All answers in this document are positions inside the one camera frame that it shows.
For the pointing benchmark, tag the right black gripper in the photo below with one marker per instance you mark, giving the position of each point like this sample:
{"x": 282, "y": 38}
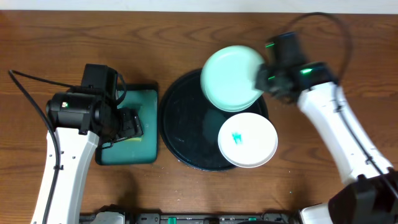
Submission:
{"x": 267, "y": 79}

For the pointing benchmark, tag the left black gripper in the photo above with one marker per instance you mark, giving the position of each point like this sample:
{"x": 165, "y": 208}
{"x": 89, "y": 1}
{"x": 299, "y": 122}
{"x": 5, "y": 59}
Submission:
{"x": 130, "y": 123}

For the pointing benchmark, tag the green yellow sponge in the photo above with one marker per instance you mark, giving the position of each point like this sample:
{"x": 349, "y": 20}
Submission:
{"x": 134, "y": 139}

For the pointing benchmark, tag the mint plate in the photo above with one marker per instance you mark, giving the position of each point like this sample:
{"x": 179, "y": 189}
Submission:
{"x": 235, "y": 103}
{"x": 231, "y": 71}

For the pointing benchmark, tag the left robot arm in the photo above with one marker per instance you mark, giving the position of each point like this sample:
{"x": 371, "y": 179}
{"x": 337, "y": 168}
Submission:
{"x": 81, "y": 119}

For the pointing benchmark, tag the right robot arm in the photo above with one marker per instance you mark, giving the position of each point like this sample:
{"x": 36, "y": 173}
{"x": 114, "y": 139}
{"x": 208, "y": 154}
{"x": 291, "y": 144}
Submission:
{"x": 369, "y": 178}

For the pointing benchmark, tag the rectangular black water tray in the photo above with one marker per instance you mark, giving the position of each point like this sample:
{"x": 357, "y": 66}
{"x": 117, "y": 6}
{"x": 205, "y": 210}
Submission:
{"x": 144, "y": 99}

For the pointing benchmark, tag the round black tray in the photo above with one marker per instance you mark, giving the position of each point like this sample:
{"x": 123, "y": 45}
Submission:
{"x": 189, "y": 124}

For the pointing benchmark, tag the white plate with stain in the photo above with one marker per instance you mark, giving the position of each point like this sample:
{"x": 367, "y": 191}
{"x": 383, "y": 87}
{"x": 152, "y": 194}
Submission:
{"x": 247, "y": 140}

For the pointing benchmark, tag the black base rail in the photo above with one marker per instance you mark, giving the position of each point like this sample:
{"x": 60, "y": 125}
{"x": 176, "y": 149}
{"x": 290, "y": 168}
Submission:
{"x": 155, "y": 218}

